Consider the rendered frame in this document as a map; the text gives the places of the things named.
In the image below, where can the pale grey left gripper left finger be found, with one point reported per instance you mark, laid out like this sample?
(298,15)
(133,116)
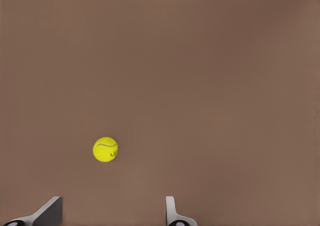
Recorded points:
(47,213)

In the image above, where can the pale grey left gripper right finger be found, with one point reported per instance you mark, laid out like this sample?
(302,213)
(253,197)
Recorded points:
(172,212)

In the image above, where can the yellow tennis ball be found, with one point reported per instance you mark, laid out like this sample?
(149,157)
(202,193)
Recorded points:
(105,149)

